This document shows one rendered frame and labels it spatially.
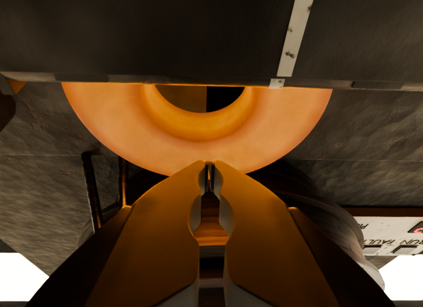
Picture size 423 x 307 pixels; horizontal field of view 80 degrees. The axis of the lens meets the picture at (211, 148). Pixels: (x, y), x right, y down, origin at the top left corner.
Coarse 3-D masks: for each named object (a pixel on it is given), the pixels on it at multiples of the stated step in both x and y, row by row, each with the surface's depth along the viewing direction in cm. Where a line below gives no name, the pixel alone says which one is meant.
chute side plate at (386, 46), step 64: (0, 0) 8; (64, 0) 8; (128, 0) 8; (192, 0) 8; (256, 0) 8; (320, 0) 8; (384, 0) 8; (0, 64) 10; (64, 64) 10; (128, 64) 10; (192, 64) 10; (256, 64) 10; (320, 64) 10; (384, 64) 10
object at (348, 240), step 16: (208, 208) 27; (304, 208) 30; (208, 224) 26; (320, 224) 29; (336, 224) 31; (208, 240) 24; (224, 240) 24; (336, 240) 29; (352, 240) 32; (208, 256) 25; (224, 256) 25; (352, 256) 27; (368, 272) 29; (384, 288) 33
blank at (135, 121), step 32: (96, 96) 15; (128, 96) 14; (160, 96) 18; (256, 96) 14; (288, 96) 14; (320, 96) 14; (96, 128) 16; (128, 128) 16; (160, 128) 16; (192, 128) 18; (224, 128) 17; (256, 128) 16; (288, 128) 16; (128, 160) 19; (160, 160) 18; (192, 160) 18; (224, 160) 18; (256, 160) 18
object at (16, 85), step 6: (0, 78) 11; (6, 78) 11; (0, 84) 11; (6, 84) 11; (12, 84) 11; (18, 84) 12; (24, 84) 12; (6, 90) 11; (12, 90) 11; (18, 90) 12
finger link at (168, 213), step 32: (160, 192) 10; (192, 192) 10; (128, 224) 8; (160, 224) 8; (192, 224) 10; (128, 256) 7; (160, 256) 7; (192, 256) 7; (96, 288) 6; (128, 288) 6; (160, 288) 6; (192, 288) 7
